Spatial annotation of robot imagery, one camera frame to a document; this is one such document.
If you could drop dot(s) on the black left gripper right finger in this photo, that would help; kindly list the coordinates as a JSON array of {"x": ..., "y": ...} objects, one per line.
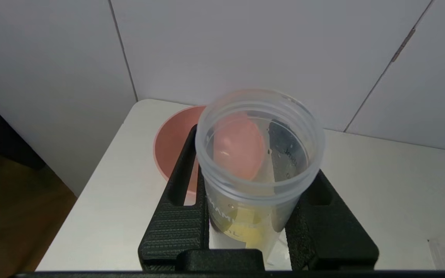
[{"x": 330, "y": 235}]

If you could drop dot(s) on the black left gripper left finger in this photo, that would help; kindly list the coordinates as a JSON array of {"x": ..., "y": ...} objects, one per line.
[{"x": 176, "y": 224}]

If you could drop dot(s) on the test tube with yellow pigment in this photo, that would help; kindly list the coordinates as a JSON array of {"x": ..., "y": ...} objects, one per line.
[{"x": 253, "y": 208}]

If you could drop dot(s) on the pink bowl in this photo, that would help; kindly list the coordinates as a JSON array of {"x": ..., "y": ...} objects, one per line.
[{"x": 172, "y": 146}]

